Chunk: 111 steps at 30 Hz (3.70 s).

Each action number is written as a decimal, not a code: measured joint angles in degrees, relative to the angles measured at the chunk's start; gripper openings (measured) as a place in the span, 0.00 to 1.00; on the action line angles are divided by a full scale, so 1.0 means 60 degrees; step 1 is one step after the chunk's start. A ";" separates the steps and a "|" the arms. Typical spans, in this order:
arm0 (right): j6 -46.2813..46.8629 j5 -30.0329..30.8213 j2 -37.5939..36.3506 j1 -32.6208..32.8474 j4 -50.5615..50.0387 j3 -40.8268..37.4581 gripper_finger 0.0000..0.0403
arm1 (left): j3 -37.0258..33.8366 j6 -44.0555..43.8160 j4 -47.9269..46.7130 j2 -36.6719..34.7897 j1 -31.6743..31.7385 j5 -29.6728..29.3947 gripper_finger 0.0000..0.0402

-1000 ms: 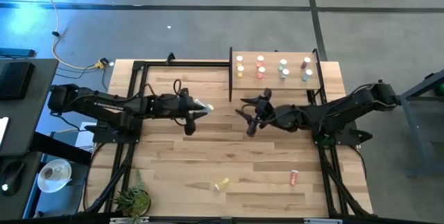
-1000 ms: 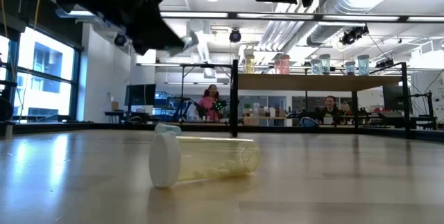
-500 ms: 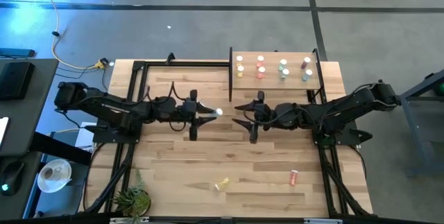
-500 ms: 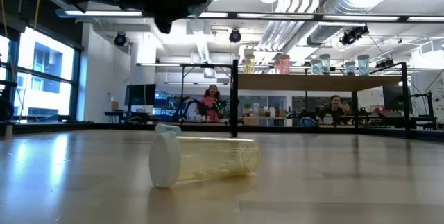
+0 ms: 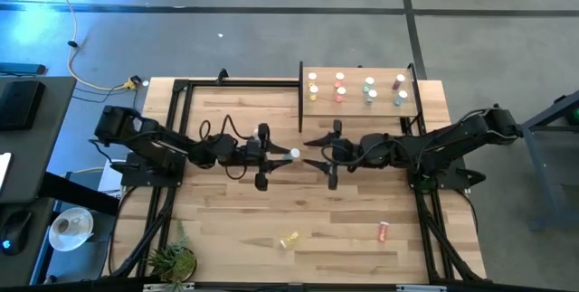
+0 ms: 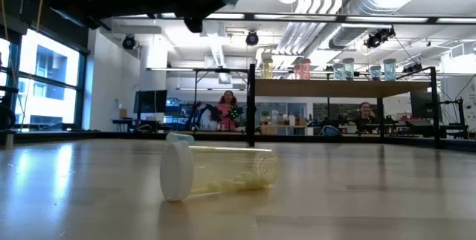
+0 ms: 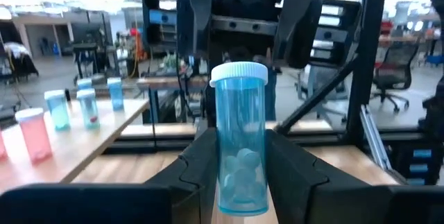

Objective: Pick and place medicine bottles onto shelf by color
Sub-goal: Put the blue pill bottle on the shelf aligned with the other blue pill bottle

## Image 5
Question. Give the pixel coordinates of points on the black rectangular box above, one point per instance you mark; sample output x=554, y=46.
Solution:
x=20, y=104

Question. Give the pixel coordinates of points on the dark blue metal cart frame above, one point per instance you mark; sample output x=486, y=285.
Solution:
x=552, y=110

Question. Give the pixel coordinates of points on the potted succulent plant black pot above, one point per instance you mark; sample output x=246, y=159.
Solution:
x=174, y=262

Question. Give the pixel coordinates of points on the black desk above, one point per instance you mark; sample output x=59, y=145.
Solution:
x=40, y=147

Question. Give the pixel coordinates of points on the small black clamp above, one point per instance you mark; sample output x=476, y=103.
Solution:
x=221, y=75

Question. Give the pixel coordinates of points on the dark blue flat bar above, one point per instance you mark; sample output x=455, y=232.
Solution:
x=22, y=68

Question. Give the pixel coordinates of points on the white paper sheet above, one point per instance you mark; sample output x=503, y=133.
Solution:
x=108, y=179

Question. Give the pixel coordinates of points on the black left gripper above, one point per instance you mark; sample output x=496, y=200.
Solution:
x=249, y=153

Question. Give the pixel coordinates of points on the small white round disc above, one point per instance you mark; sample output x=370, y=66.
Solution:
x=145, y=82

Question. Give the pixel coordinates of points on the yellow black power plug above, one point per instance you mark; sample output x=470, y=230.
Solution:
x=132, y=83

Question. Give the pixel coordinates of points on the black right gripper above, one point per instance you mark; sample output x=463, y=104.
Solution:
x=371, y=152

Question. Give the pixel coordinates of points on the purple pill bottle white cap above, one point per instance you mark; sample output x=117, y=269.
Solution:
x=400, y=78

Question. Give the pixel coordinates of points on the white round bowl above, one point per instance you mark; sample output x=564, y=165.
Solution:
x=77, y=238

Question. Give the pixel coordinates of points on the black computer mouse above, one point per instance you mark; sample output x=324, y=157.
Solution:
x=16, y=231

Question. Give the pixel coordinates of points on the wooden shelf black metal frame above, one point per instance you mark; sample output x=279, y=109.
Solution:
x=353, y=106

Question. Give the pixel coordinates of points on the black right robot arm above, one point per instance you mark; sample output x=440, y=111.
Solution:
x=452, y=140

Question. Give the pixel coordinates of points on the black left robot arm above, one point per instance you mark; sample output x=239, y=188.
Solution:
x=154, y=136

